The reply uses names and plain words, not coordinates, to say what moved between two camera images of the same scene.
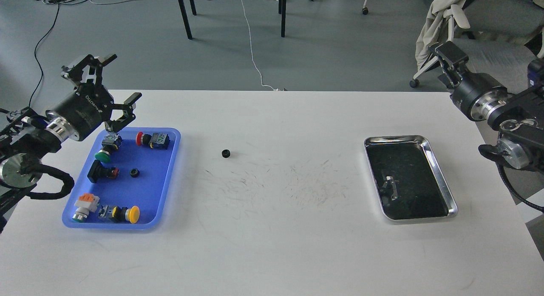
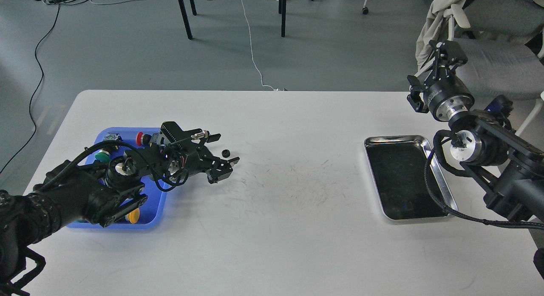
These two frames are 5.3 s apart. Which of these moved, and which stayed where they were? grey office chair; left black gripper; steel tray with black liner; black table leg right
Moved: left black gripper
Stayed: black table leg right; steel tray with black liner; grey office chair
